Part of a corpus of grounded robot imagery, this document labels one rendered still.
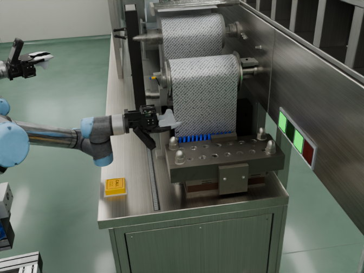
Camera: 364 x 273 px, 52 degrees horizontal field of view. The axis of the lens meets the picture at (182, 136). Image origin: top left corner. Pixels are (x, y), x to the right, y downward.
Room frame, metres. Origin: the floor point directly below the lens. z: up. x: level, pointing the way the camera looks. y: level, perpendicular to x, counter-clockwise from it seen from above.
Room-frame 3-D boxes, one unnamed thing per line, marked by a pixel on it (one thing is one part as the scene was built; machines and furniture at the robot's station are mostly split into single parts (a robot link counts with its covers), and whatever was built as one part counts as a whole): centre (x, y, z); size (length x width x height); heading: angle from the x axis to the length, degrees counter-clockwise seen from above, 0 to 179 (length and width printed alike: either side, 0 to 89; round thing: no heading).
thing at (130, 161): (2.21, 0.12, 0.88); 2.52 x 0.66 x 0.04; 7
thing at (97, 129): (1.18, 0.30, 1.11); 0.11 x 0.08 x 0.09; 97
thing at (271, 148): (1.09, -0.31, 1.05); 0.04 x 0.04 x 0.04
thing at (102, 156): (1.19, 0.31, 1.01); 0.11 x 0.08 x 0.11; 49
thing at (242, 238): (2.21, 0.10, 0.43); 2.52 x 0.64 x 0.86; 7
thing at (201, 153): (1.11, -0.14, 1.00); 0.40 x 0.16 x 0.06; 97
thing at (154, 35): (1.52, 0.09, 1.33); 0.06 x 0.06 x 0.06; 7
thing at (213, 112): (1.23, -0.09, 1.11); 0.23 x 0.01 x 0.18; 97
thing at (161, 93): (1.30, 0.08, 1.05); 0.06 x 0.05 x 0.31; 97
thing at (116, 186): (1.09, 0.25, 0.91); 0.07 x 0.07 x 0.02; 7
